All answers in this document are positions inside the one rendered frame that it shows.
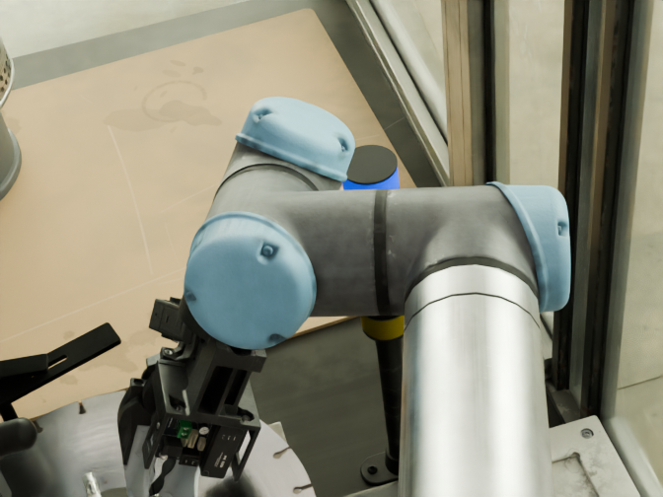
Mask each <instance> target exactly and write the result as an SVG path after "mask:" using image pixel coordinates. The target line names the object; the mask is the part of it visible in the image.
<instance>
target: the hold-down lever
mask: <svg viewBox="0 0 663 497"><path fill-rule="evenodd" d="M36 441H37V428H36V426H35V424H34V423H33V422H32V421H31V420H30V419H28V418H25V417H19V418H16V419H12V420H9V421H5V422H1V423H0V457H4V456H8V455H12V454H14V453H18V452H22V451H25V450H28V449H30V448H31V447H32V446H33V445H34V444H35V443H36Z"/></svg>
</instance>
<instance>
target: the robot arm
mask: <svg viewBox="0 0 663 497"><path fill-rule="evenodd" d="M235 140H236V141H237V143H236V146H235V148H234V151H233V153H232V156H231V159H230V161H229V164H228V167H227V169H226V172H225V174H224V176H223V178H222V180H221V182H220V184H219V186H218V189H217V191H216V193H215V196H214V199H213V202H212V205H211V207H210V209H209V212H208V214H207V216H206V219H205V221H204V223H203V224H202V225H201V227H200V228H199V229H198V230H197V232H196V234H195V236H194V238H193V240H192V243H191V246H190V252H189V257H188V260H187V263H186V271H185V275H184V294H183V296H182V297H181V298H180V299H179V298H174V297H170V301H168V300H161V299H155V302H154V307H153V311H152V315H151V318H150V322H149V328H151V329H153V330H156V331H158V332H160V333H162V334H161V336H162V337H164V338H167V339H171V340H172V341H173V342H175V343H178V347H176V348H169V347H163V346H162V348H161V351H160V353H158V354H155V355H153V356H150V357H148V358H146V366H147V368H146V369H145V370H144V371H143V373H142V375H141V379H137V378H131V379H130V385H129V389H128V391H127V392H126V394H125V395H124V397H123V399H122V401H121V403H120V405H119V408H118V412H117V429H118V436H119V441H120V447H121V454H122V462H123V469H124V476H125V483H126V489H127V494H128V497H150V496H153V495H155V494H161V496H162V497H197V489H198V478H199V475H200V474H201V476H206V477H213V478H220V479H223V478H224V477H225V475H226V473H227V470H228V468H229V467H231V468H232V472H233V477H234V481H239V479H240V477H241V474H242V472H243V470H244V467H245V465H246V463H247V460H248V458H249V456H250V453H251V451H252V449H253V446H254V444H255V442H256V440H257V437H258V434H259V431H260V429H261V425H260V421H259V417H258V410H257V407H256V403H255V399H254V395H253V391H252V388H251V384H250V380H249V378H250V376H251V373H252V372H257V373H260V372H261V370H262V367H263V365H264V362H265V360H266V358H267V357H266V354H265V350H264V348H268V347H272V346H274V345H276V344H278V343H280V342H282V341H284V340H286V339H287V338H289V337H291V336H292V335H294V334H295V333H296V332H297V331H298V330H299V328H300V327H301V326H302V324H303V323H304V322H305V321H306V320H307V318H317V317H361V316H405V324H404V353H403V381H402V409H401V437H400V466H399V494H398V497H554V491H553V468H552V456H551V444H550V432H549V420H548V408H547V396H546V384H545V372H544V360H543V348H542V336H541V324H540V313H541V312H552V311H558V310H560V309H562V308H563V307H564V306H565V305H566V303H567V301H568V299H569V293H570V238H569V222H568V213H567V206H566V202H565V200H564V198H563V196H562V194H561V193H560V192H559V191H558V190H557V189H555V188H553V187H551V186H547V185H504V184H502V183H500V182H496V181H494V182H488V183H486V184H485V185H477V186H448V187H421V188H392V189H351V190H339V189H340V187H341V185H342V183H343V182H346V180H347V175H346V172H347V169H348V167H349V164H350V161H351V158H352V156H353V153H354V149H355V142H354V138H353V135H352V133H351V132H350V130H349V129H348V127H347V126H346V125H345V124H344V123H343V122H342V121H340V120H339V119H338V118H337V117H335V116H334V115H332V114H331V113H329V112H327V111H326V110H324V109H322V108H320V107H318V106H314V105H311V104H309V103H306V102H303V101H299V100H296V99H291V98H285V97H269V98H264V99H262V100H259V101H258V102H256V103H255V104H254V105H253V106H252V107H251V109H250V111H249V114H248V116H247V118H246V121H245V123H244V125H243V128H242V130H241V132H240V133H238V134H237V135H236V138H235ZM248 431H249V434H250V441H249V443H248V445H247V448H246V450H245V452H244V455H243V457H242V459H240V454H239V451H240V448H241V447H242V445H243V442H244V440H245V438H246V435H247V433H248ZM157 458H161V459H162V460H165V461H164V462H163V464H162V472H161V474H160V475H159V476H158V478H157V479H156V480H155V481H154V482H153V483H152V484H151V486H150V490H149V484H150V483H151V481H152V480H153V478H154V477H155V467H154V464H155V461H156V459H157Z"/></svg>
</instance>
